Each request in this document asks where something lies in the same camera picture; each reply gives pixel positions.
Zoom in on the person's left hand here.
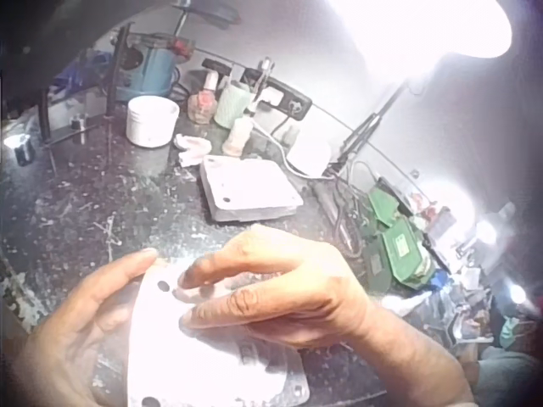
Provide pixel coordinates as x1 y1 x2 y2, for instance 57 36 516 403
12 248 160 407

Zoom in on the white cable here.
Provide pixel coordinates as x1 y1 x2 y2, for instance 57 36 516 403
249 109 317 177

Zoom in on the white plastic tub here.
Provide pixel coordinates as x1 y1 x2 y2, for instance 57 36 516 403
126 96 181 149

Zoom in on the heap of clutter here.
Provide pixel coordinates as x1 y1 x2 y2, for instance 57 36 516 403
406 190 534 347

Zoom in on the stack of white plates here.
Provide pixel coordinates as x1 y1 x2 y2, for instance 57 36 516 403
199 154 305 224

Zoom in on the black power strip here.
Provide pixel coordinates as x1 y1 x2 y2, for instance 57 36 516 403
201 57 314 123

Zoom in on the blue round machine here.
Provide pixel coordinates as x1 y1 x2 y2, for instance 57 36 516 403
113 33 196 103

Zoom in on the white crumpled cloth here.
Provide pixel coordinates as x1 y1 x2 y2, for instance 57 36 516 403
173 132 214 169

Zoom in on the small green circuit board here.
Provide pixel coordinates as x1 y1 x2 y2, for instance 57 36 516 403
367 185 402 227

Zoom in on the black soldering iron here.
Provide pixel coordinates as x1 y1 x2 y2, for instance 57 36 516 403
312 181 364 258

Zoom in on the small white bottle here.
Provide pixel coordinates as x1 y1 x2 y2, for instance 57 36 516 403
222 116 256 157

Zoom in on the white plate with holes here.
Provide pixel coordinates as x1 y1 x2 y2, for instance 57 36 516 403
126 254 311 407

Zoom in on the person's right hand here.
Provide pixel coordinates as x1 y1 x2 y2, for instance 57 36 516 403
177 223 371 351

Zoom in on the black metal stand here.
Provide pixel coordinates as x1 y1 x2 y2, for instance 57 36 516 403
39 24 133 148

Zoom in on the large green circuit board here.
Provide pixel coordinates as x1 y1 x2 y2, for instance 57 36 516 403
372 223 434 290

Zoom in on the bottle with red label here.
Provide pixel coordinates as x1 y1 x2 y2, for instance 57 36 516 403
186 70 221 125

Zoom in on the small black jar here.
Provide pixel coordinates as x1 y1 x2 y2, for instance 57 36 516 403
14 133 36 167

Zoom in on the white power adapter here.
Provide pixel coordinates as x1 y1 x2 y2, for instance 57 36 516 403
287 135 333 177

